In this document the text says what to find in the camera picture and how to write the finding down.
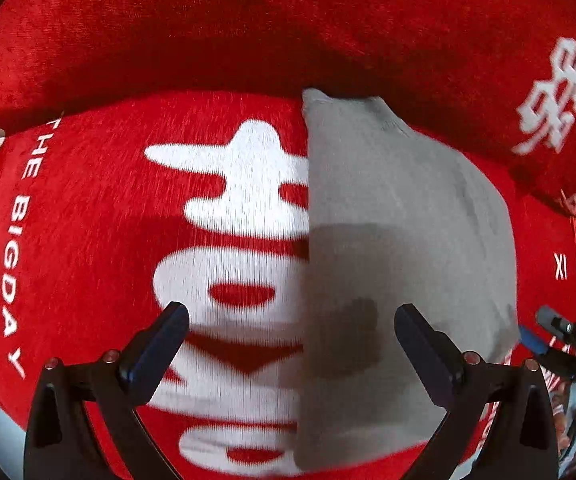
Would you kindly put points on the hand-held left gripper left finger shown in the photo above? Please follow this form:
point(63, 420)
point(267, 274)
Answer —
point(155, 357)

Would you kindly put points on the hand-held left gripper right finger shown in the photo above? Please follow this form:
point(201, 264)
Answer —
point(427, 357)

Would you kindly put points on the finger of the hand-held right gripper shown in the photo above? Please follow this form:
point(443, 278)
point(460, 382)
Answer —
point(550, 317)
point(532, 341)

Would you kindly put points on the grey small garment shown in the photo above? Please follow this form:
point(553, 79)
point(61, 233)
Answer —
point(392, 195)

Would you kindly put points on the red printed blanket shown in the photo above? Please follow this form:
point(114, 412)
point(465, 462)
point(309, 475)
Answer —
point(93, 240)

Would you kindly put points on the red printed backrest cushion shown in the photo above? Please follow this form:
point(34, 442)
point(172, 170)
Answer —
point(268, 25)

